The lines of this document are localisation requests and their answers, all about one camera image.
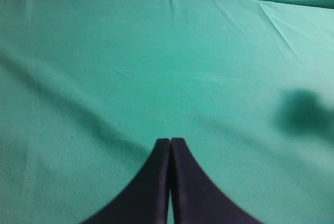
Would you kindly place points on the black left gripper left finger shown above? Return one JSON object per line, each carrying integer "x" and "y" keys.
{"x": 146, "y": 198}

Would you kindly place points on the green cloth backdrop and cover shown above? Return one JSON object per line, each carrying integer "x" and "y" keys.
{"x": 87, "y": 86}

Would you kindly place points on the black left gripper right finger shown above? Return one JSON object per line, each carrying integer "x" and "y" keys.
{"x": 195, "y": 198}

